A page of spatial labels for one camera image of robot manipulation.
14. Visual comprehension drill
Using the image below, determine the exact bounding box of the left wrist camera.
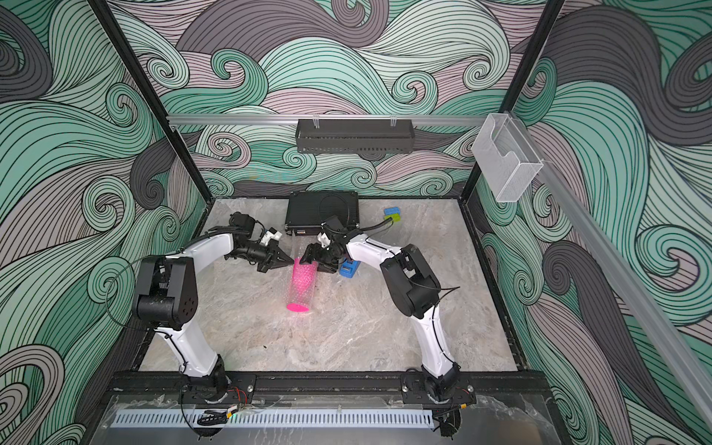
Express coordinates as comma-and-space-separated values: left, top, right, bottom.
260, 227, 283, 246

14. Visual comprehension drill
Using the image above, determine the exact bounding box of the blue tape dispenser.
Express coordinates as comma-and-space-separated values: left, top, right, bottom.
339, 260, 361, 279

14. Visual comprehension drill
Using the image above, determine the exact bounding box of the black wall shelf tray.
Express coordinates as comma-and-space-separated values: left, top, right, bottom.
295, 120, 415, 155

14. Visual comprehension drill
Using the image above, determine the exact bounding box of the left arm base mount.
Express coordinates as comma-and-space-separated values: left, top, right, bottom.
179, 371, 257, 405

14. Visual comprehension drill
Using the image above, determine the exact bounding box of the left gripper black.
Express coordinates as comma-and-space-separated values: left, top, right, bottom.
234, 241, 295, 273

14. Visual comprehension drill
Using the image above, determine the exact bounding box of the aluminium rail wall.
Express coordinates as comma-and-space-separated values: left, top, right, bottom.
167, 113, 486, 127
515, 119, 711, 426

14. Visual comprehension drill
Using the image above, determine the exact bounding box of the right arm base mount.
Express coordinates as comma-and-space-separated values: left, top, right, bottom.
400, 370, 477, 406

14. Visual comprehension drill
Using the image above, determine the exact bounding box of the aluminium rail back wall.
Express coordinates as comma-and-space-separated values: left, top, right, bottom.
167, 113, 486, 127

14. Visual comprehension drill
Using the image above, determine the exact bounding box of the white slotted cable duct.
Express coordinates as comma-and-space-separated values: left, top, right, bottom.
109, 409, 435, 429

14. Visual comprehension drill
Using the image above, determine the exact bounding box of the clear acrylic wall box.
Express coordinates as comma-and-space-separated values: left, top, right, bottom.
472, 113, 543, 203

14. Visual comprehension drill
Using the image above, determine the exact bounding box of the aluminium rail right wall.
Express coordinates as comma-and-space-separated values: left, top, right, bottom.
515, 119, 711, 426

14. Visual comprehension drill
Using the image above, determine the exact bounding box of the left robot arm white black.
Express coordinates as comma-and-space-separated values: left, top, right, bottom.
132, 211, 293, 378

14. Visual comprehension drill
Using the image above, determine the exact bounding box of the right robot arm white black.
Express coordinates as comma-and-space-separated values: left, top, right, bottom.
300, 231, 461, 403

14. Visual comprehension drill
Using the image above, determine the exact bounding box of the blue green sponge block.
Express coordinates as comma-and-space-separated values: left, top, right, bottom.
383, 207, 402, 223

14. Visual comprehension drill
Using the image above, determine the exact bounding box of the black hard case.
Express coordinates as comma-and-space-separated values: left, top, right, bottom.
285, 191, 360, 235

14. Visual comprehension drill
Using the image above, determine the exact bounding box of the clear bubble wrap sheet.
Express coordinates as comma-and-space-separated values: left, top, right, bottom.
284, 255, 321, 316

